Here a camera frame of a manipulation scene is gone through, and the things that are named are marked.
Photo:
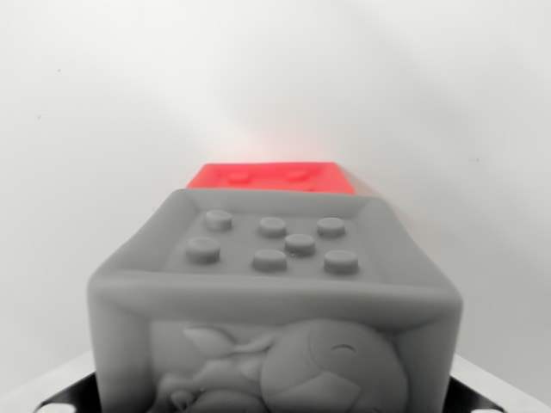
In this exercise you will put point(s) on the black silver gripper left finger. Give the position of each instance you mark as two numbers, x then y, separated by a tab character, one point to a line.
64	393

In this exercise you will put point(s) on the black silver gripper right finger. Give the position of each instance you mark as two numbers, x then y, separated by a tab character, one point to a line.
478	393

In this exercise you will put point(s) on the gray embossed rubber cube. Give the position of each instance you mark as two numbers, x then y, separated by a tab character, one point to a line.
275	297

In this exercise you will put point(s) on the red rubber cube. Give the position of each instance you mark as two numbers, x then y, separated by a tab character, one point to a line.
267	176

